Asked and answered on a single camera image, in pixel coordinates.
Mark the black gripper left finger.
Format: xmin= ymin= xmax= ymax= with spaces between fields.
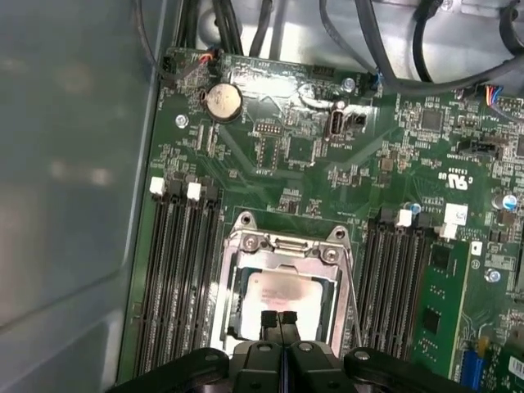
xmin=104 ymin=309 xmax=285 ymax=393

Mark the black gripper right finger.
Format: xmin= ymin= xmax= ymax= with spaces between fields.
xmin=282 ymin=309 xmax=466 ymax=393

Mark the metal socket cover frame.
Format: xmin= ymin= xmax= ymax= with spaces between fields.
xmin=210 ymin=228 xmax=358 ymax=361

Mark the silver square CPU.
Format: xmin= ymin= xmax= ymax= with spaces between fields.
xmin=237 ymin=269 xmax=339 ymax=341

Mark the CPU socket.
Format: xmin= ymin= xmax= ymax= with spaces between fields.
xmin=219 ymin=208 xmax=362 ymax=369

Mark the thin metal locking lever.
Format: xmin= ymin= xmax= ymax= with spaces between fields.
xmin=342 ymin=243 xmax=365 ymax=349

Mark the RAM slot with black clips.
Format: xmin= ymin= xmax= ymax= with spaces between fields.
xmin=190 ymin=186 xmax=224 ymax=354
xmin=395 ymin=212 xmax=433 ymax=362
xmin=359 ymin=206 xmax=396 ymax=358
xmin=153 ymin=178 xmax=184 ymax=376

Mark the RAM slot with white clips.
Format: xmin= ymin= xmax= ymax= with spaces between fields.
xmin=171 ymin=182 xmax=203 ymax=361
xmin=133 ymin=176 xmax=167 ymax=377
xmin=378 ymin=209 xmax=413 ymax=361

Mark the green RAM stick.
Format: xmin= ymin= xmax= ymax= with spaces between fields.
xmin=410 ymin=240 xmax=472 ymax=386

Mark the green motherboard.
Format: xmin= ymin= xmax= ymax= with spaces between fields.
xmin=114 ymin=44 xmax=524 ymax=393

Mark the white board connector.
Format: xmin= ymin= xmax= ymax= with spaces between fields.
xmin=439 ymin=201 xmax=470 ymax=241

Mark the internal USB port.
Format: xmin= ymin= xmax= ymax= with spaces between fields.
xmin=327 ymin=107 xmax=347 ymax=142

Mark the round coin battery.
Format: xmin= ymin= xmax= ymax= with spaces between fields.
xmin=204 ymin=82 xmax=244 ymax=123

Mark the square black chip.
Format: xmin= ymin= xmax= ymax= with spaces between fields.
xmin=421 ymin=109 xmax=444 ymax=133

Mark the coloured wire plug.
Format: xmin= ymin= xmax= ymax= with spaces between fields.
xmin=484 ymin=84 xmax=505 ymax=108

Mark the thick black cable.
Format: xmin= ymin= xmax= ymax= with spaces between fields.
xmin=410 ymin=0 xmax=524 ymax=84

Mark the grey cable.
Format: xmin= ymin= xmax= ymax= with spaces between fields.
xmin=318 ymin=0 xmax=524 ymax=96

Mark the black cable bundle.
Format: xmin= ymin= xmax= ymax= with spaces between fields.
xmin=174 ymin=0 xmax=288 ymax=58

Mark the thin black wire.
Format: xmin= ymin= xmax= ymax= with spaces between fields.
xmin=133 ymin=0 xmax=167 ymax=79

